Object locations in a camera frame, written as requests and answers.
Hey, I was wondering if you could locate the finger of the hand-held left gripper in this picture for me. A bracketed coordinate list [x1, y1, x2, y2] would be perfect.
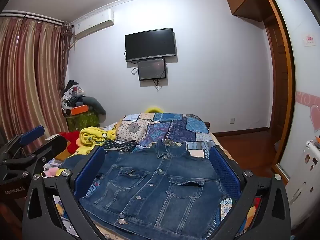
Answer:
[2, 134, 68, 178]
[0, 126, 46, 163]

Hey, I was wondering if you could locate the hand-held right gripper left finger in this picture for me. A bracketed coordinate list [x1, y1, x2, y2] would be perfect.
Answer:
[22, 145, 107, 240]

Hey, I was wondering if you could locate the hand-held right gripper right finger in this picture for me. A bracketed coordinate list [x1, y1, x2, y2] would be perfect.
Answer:
[209, 145, 292, 240]

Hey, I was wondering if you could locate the blue denim jacket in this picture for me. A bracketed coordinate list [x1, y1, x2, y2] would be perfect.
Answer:
[60, 139, 227, 235]

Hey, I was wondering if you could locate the pile of clothes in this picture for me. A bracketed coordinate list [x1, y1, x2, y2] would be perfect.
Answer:
[60, 80, 87, 117]

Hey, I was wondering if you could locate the red plush toy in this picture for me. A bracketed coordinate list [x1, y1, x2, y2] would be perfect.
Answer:
[59, 131, 82, 155]

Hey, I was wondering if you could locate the pink plush toy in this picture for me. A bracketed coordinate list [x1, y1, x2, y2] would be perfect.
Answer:
[43, 166, 61, 178]

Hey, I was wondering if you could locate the dark dotted cloth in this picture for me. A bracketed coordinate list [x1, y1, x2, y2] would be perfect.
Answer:
[103, 140, 137, 153]

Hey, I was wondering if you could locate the yellow cartoon blanket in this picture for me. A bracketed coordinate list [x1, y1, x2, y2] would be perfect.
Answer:
[67, 126, 118, 158]

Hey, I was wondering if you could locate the green storage box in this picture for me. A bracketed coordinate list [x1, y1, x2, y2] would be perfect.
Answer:
[66, 111, 101, 133]

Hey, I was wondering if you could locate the orange box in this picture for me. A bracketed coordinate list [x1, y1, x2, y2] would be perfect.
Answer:
[70, 104, 89, 116]

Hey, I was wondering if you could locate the cartoon printed bed sheet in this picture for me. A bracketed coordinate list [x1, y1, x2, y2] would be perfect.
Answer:
[41, 152, 262, 238]

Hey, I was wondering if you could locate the striped red beige curtain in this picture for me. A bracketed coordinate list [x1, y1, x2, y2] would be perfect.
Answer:
[0, 10, 75, 162]

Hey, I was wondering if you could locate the grey-green pillow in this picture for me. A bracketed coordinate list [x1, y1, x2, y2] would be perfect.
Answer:
[82, 96, 107, 116]

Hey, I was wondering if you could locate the blue patchwork blanket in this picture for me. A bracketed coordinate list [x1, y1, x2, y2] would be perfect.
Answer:
[80, 112, 242, 240]

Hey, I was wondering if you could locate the white air conditioner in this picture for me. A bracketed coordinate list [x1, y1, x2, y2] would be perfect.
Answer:
[72, 9, 115, 40]

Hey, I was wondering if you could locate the small pink white sticker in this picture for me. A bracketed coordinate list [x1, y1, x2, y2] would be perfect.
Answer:
[303, 33, 316, 47]

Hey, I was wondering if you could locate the small black wall monitor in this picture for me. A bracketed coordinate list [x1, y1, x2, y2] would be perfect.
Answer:
[137, 58, 167, 81]

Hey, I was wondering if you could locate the black wall television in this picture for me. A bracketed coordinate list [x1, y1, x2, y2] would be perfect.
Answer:
[124, 27, 177, 62]

